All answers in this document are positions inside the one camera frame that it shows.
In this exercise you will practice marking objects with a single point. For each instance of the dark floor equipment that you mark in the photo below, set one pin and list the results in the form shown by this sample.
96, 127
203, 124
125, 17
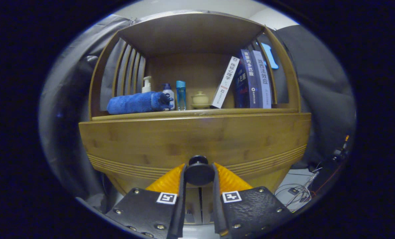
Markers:
333, 166

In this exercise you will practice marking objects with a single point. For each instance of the clear blue bottle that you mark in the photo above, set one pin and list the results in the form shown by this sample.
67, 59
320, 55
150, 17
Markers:
181, 96

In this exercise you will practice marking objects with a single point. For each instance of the wooden cabinet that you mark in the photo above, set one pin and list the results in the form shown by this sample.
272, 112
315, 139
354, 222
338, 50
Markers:
184, 33

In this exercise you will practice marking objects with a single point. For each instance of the wooden countertop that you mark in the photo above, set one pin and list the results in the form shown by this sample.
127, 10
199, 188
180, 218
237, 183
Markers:
217, 112

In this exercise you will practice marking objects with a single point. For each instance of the black backdrop cloth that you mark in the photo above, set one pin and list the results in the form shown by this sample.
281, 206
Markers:
323, 99

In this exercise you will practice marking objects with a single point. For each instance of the pale lilac book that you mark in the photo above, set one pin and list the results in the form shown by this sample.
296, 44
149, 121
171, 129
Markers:
262, 76

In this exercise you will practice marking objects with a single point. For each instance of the beige lidded teacup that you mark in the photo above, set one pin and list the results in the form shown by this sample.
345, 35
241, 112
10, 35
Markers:
200, 99

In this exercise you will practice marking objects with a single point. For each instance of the dark blue book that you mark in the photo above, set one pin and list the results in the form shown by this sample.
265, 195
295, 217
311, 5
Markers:
247, 76

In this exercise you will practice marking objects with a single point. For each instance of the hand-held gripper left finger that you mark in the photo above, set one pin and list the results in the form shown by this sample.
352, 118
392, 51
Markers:
181, 212

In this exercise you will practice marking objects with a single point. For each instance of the black drawer knob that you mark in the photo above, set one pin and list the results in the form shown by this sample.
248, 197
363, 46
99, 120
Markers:
199, 172

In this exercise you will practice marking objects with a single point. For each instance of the white bottle with blue cap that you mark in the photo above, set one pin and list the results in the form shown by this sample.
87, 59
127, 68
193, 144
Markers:
169, 94

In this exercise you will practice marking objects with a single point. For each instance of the white book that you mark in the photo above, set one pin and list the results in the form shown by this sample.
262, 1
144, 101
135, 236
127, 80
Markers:
225, 83

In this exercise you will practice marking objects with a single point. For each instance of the white pump bottle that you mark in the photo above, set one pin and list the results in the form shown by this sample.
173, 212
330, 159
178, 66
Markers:
146, 88

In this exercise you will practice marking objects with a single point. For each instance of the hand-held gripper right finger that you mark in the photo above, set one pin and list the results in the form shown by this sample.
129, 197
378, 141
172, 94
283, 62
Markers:
217, 212

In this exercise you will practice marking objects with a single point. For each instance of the rolled blue towel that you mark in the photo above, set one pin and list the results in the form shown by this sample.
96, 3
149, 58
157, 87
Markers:
134, 103

